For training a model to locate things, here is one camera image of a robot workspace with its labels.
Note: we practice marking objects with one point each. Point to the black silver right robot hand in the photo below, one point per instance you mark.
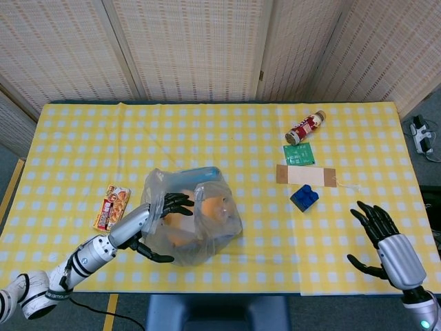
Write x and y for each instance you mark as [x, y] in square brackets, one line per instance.
[399, 257]

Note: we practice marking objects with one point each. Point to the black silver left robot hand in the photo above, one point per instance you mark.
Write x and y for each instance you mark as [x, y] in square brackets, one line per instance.
[132, 222]

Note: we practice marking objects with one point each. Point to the translucent grey plastic bag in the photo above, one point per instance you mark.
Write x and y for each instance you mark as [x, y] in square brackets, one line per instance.
[220, 238]

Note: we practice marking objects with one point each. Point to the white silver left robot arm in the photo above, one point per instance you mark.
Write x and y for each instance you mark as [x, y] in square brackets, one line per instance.
[86, 257]

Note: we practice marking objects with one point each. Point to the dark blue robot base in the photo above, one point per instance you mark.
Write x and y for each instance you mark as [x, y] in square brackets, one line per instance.
[217, 313]

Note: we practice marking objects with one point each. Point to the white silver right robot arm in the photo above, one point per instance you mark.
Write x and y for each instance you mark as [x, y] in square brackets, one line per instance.
[422, 310]

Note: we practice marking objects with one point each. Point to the snack package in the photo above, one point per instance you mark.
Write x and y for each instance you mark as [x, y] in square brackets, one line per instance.
[112, 207]

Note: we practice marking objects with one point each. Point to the blue toy block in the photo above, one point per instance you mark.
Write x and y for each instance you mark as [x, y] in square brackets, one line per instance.
[305, 200]

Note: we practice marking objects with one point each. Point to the yellow checkered tablecloth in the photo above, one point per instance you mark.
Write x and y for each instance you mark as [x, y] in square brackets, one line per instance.
[220, 131]

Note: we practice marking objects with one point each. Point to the black equipment case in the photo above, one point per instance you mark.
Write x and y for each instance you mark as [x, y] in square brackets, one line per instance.
[432, 213]

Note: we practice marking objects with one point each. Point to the blue printed package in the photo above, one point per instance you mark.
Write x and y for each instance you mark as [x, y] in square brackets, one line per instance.
[203, 171]

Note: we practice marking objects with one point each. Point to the white power strip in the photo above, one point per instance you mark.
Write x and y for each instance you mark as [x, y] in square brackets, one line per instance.
[420, 136]

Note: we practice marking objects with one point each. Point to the brown white paper tag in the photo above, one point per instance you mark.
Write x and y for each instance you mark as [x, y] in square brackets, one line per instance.
[306, 175]

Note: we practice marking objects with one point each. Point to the green sachet packet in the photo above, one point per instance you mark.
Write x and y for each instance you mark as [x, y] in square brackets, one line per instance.
[299, 154]

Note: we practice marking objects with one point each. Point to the red white labelled bottle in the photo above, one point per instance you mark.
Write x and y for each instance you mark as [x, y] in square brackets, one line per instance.
[303, 128]

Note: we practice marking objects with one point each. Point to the beige woven folding screen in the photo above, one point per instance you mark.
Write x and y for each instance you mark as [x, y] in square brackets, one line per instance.
[193, 48]

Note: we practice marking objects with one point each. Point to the metal screen hinge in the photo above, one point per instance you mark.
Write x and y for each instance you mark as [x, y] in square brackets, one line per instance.
[261, 76]

